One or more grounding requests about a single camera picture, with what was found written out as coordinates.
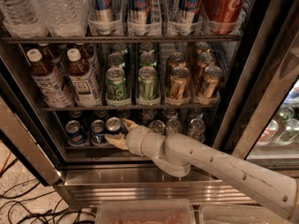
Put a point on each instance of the green can front left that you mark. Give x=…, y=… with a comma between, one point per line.
x=116, y=84

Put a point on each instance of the water bottle left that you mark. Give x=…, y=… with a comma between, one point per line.
x=23, y=19

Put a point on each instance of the glass fridge door right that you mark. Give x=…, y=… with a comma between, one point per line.
x=280, y=72

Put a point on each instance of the clear plastic bin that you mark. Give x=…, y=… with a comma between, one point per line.
x=237, y=214
x=145, y=212

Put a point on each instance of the red coca cola can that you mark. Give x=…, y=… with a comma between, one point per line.
x=222, y=15

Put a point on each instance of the green can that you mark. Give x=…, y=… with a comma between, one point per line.
x=116, y=84
x=148, y=59
x=116, y=59
x=147, y=83

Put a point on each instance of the tea bottle front left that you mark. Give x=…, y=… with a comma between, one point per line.
x=48, y=78

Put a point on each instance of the silver can front left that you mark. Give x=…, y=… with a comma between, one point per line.
x=157, y=126

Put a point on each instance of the blue pepsi can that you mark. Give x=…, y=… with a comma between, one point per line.
x=77, y=137
x=113, y=125
x=98, y=132

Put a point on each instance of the green can front right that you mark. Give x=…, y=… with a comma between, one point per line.
x=147, y=83

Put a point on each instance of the red bull can right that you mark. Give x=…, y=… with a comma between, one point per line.
x=188, y=15

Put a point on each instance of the clear plastic bin right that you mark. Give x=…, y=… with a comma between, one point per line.
x=237, y=214

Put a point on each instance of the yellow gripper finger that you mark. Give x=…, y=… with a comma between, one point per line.
x=129, y=124
x=117, y=140

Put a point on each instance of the silver can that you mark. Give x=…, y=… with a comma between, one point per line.
x=196, y=130
x=157, y=126
x=173, y=126

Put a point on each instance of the red bull can middle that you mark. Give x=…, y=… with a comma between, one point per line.
x=140, y=15

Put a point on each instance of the steel fridge door left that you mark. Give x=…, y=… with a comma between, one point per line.
x=19, y=140

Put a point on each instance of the gold can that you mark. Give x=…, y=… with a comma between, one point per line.
x=203, y=60
x=210, y=81
x=174, y=60
x=178, y=83

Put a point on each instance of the gold can front right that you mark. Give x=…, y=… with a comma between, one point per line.
x=210, y=81

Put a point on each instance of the red bull can left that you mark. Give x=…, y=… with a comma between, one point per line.
x=104, y=15

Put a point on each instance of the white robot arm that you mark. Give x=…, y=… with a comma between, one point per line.
x=176, y=153

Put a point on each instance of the clear plastic bin left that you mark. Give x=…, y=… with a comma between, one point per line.
x=145, y=212

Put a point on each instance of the tea bottle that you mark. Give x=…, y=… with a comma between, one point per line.
x=83, y=79
x=48, y=78

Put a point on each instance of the red bull can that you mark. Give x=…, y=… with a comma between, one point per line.
x=104, y=15
x=188, y=15
x=140, y=15

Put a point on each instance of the tea bottle front right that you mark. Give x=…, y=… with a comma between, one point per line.
x=83, y=79

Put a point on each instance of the silver can front middle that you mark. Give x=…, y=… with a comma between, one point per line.
x=173, y=126

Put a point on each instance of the water bottle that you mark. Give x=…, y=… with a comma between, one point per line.
x=64, y=17
x=23, y=19

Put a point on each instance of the silver can front right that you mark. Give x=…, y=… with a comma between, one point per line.
x=196, y=130

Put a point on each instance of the gold can front left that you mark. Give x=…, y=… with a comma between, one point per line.
x=178, y=83

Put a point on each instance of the water bottle right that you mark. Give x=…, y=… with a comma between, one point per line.
x=64, y=17

